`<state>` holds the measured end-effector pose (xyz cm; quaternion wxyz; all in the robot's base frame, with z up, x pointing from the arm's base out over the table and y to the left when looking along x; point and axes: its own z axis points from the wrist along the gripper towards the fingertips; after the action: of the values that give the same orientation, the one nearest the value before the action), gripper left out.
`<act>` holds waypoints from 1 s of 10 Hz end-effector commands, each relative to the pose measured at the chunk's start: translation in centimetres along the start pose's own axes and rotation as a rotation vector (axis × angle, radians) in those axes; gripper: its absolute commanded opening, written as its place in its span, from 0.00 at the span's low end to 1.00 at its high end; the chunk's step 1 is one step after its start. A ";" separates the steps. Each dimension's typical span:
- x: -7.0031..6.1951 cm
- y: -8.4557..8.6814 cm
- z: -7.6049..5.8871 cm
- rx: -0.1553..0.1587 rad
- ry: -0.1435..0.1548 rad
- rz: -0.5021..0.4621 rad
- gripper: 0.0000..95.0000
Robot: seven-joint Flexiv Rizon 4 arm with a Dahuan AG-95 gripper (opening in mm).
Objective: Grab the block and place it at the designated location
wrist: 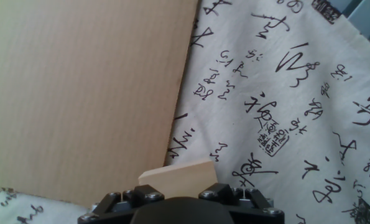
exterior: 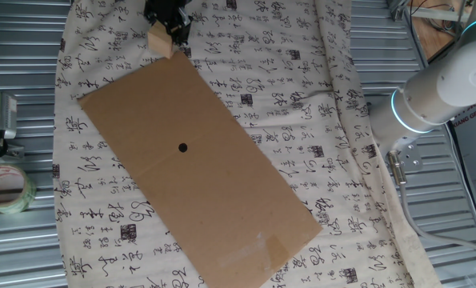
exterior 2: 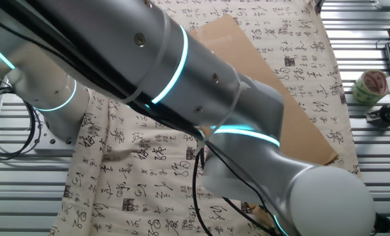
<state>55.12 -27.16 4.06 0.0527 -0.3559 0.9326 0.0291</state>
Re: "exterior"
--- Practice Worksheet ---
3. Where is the brown cardboard sheet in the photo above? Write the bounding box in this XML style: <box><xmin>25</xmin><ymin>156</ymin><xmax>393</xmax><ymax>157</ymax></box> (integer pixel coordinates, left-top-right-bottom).
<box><xmin>77</xmin><ymin>50</ymin><xmax>323</xmax><ymax>288</ymax></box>

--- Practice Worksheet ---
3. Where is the clear packing tape roll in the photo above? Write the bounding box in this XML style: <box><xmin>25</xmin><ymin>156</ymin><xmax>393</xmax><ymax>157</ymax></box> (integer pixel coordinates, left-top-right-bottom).
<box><xmin>0</xmin><ymin>163</ymin><xmax>38</xmax><ymax>215</ymax></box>

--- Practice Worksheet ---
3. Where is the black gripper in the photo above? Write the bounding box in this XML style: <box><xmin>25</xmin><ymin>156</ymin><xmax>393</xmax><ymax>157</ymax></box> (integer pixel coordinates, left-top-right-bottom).
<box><xmin>143</xmin><ymin>0</ymin><xmax>194</xmax><ymax>46</ymax></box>

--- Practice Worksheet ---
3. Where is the light wooden block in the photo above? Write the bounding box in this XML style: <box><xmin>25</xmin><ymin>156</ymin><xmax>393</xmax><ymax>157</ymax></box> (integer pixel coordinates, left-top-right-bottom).
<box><xmin>146</xmin><ymin>20</ymin><xmax>175</xmax><ymax>60</ymax></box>

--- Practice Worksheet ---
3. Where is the grey printed poster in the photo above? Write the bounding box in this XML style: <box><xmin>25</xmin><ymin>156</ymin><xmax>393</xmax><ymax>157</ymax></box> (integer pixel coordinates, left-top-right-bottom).
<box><xmin>447</xmin><ymin>99</ymin><xmax>476</xmax><ymax>245</ymax></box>

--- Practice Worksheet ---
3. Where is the grey base cable with connector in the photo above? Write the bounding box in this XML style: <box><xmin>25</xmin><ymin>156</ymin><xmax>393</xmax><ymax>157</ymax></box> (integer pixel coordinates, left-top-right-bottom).
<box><xmin>385</xmin><ymin>150</ymin><xmax>476</xmax><ymax>261</ymax></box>

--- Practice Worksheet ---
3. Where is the silver finned camera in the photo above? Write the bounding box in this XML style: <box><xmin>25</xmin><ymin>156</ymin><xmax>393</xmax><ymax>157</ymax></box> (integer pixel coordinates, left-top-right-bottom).
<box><xmin>0</xmin><ymin>92</ymin><xmax>18</xmax><ymax>140</ymax></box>

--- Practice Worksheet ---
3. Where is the white calligraphy print cloth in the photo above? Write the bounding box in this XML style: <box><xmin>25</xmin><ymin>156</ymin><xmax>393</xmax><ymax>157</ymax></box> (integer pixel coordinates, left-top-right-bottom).
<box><xmin>52</xmin><ymin>0</ymin><xmax>442</xmax><ymax>288</ymax></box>

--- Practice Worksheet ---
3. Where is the brown wooden board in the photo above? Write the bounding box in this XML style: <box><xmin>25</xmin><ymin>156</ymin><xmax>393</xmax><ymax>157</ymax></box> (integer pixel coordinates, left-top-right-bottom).
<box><xmin>411</xmin><ymin>0</ymin><xmax>469</xmax><ymax>62</ymax></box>

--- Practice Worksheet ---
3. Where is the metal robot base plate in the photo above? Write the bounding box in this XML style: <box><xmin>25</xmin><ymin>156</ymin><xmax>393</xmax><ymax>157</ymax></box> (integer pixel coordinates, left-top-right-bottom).
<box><xmin>387</xmin><ymin>142</ymin><xmax>425</xmax><ymax>174</ymax></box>

